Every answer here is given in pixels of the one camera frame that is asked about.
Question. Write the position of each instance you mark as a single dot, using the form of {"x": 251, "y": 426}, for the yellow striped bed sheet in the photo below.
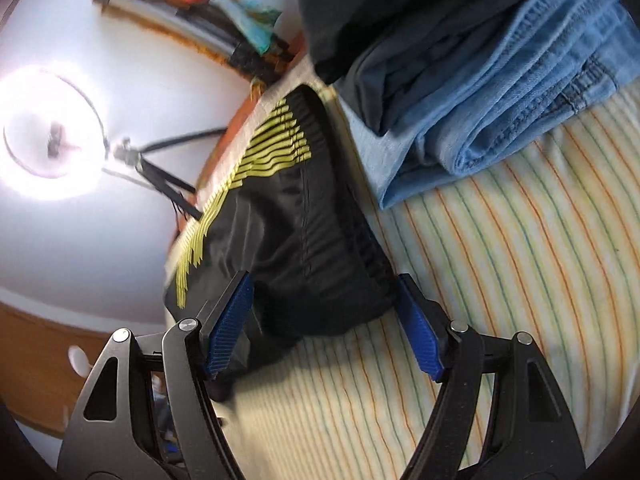
{"x": 500, "y": 285}

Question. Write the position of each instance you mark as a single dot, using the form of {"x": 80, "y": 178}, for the dark grey folded pants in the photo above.
{"x": 400, "y": 80}

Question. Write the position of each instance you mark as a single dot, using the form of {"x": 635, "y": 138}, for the small black tripod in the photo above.
{"x": 129, "y": 154}

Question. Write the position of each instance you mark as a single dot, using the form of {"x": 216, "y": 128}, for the orange fringed cloth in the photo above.
{"x": 200, "y": 50}

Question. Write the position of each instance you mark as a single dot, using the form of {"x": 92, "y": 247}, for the orange mattress cover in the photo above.
{"x": 235, "y": 125}

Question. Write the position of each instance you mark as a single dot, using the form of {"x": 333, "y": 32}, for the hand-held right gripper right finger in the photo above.
{"x": 417, "y": 327}

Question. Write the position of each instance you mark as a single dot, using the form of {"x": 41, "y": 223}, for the blue denim jeans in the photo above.
{"x": 525, "y": 85}

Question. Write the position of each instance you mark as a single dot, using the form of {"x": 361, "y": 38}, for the light blue folded pants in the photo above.
{"x": 395, "y": 170}

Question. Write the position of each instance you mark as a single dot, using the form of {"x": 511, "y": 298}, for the plain black folded pants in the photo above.
{"x": 380, "y": 5}

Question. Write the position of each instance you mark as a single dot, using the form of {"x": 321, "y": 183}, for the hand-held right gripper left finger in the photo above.
{"x": 227, "y": 327}

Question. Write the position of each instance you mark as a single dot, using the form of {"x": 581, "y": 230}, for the black pants with yellow stripes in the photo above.
{"x": 300, "y": 240}

